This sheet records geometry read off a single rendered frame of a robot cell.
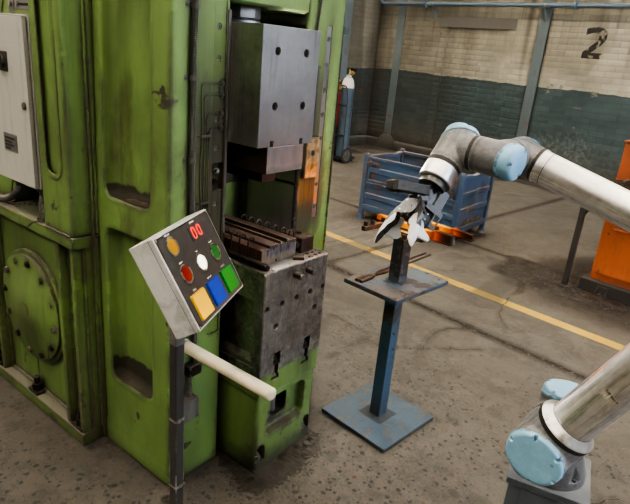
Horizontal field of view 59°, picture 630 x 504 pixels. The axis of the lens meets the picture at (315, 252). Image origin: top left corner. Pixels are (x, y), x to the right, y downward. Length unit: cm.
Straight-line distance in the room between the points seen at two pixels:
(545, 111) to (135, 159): 815
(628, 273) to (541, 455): 370
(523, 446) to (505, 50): 884
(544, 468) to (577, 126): 818
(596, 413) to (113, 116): 179
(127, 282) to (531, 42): 837
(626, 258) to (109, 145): 408
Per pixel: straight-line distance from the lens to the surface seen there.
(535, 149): 157
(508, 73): 1000
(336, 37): 249
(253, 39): 197
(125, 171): 221
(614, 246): 515
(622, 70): 933
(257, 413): 238
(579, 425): 154
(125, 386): 250
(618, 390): 147
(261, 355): 222
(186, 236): 166
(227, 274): 176
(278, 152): 205
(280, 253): 219
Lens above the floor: 170
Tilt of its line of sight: 20 degrees down
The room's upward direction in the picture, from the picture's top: 5 degrees clockwise
